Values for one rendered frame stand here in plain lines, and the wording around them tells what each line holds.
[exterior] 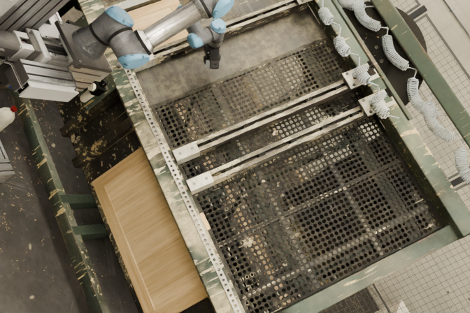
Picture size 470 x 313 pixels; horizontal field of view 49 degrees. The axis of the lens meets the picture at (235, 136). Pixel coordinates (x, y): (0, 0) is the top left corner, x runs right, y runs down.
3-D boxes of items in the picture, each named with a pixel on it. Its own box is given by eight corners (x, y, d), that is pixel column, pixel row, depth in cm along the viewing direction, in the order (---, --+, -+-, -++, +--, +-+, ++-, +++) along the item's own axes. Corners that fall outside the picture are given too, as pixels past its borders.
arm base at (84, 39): (81, 58, 213) (98, 44, 210) (66, 28, 217) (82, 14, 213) (104, 63, 227) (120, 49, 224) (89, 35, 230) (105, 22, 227)
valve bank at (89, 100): (36, 32, 285) (66, 5, 277) (56, 39, 298) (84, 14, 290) (66, 107, 270) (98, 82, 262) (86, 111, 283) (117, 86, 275)
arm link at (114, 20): (103, 22, 225) (125, 3, 220) (118, 48, 223) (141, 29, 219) (86, 19, 214) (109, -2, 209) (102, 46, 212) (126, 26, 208)
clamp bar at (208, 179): (184, 181, 262) (183, 165, 240) (382, 96, 288) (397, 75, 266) (192, 198, 259) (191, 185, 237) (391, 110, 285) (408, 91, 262)
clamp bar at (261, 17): (129, 61, 286) (123, 37, 263) (316, -9, 311) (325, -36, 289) (136, 75, 282) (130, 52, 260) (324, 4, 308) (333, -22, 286)
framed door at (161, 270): (94, 182, 309) (91, 182, 307) (162, 133, 290) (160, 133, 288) (152, 327, 281) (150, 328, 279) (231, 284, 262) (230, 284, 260)
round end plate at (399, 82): (280, 47, 356) (382, -27, 329) (282, 49, 361) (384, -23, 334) (337, 146, 331) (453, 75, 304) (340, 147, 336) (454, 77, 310)
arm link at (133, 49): (112, 47, 222) (220, -20, 221) (129, 76, 220) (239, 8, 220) (103, 39, 210) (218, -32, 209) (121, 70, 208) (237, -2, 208)
